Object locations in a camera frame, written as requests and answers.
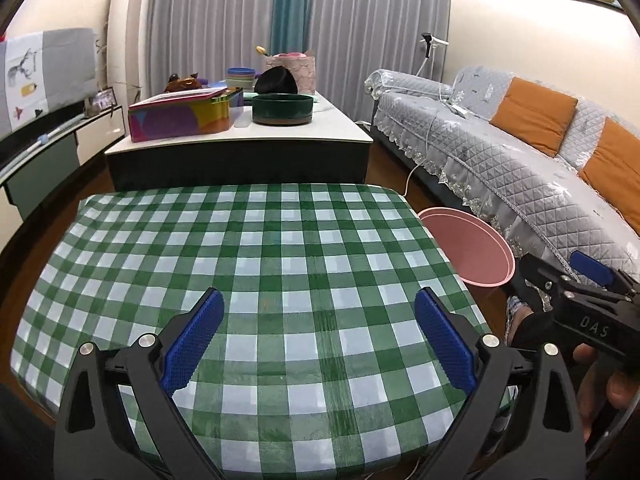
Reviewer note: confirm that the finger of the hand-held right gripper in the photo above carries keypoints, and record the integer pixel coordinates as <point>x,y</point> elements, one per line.
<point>537,275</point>
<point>592,267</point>

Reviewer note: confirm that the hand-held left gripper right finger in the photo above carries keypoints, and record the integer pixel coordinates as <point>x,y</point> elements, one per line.
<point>442,340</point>

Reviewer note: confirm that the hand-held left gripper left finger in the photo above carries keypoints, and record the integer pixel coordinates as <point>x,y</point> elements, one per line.
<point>197,340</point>

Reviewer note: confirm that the pink plastic bin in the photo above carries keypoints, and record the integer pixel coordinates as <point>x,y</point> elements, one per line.
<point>475,250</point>

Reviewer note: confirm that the person's right hand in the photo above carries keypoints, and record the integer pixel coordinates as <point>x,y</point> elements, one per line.
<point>620,390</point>

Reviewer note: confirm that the person's checked trouser leg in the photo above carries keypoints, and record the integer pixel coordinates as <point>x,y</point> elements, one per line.
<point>515,310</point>

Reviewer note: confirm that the orange cushion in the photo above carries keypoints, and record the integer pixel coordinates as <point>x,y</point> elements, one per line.
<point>532,112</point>
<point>615,170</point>

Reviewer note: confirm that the grey quilted sofa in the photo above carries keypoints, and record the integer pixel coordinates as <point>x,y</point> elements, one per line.
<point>500,160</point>

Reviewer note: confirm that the green checked tablecloth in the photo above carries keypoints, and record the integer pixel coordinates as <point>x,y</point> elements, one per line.
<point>300,260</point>

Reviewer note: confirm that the white power strip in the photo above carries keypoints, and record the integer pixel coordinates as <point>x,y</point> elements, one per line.
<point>457,110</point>

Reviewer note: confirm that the translucent plastic box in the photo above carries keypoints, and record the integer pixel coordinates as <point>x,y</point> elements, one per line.
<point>243,121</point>

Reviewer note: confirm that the multicoloured tin box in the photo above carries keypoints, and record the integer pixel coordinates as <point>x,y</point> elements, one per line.
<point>185,115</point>

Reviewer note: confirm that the dark television stand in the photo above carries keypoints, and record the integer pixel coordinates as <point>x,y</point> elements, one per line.
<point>45,170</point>

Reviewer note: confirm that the white top coffee table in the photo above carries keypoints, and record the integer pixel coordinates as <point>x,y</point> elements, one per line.
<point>320,125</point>

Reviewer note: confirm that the dark green round tin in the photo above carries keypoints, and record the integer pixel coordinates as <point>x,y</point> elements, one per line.
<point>282,107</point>

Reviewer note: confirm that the brown teapot ornament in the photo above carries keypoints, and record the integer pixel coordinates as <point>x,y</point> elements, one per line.
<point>182,84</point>

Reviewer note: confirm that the stack of pastel bowls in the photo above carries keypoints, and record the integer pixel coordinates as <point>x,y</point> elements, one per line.
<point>241,79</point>

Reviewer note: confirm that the grey curtain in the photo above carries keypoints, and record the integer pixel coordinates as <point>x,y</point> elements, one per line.
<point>380,35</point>
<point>210,20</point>

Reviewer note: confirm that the pink lace basket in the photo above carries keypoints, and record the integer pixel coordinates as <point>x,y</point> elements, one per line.
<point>305,72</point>

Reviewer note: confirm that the yellow flower ornament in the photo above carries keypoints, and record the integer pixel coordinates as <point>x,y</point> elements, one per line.
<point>261,51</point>

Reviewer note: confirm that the grey printed television cover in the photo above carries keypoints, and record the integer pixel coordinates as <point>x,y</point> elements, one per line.
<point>45,75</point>

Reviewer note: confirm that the white standing air conditioner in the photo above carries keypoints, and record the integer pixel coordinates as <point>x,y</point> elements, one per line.
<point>130,25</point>

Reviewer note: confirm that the teal curtain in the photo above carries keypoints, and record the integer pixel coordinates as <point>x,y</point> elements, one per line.
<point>290,5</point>

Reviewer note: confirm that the small photo frame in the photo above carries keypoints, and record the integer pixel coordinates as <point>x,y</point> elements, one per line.
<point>102,100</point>

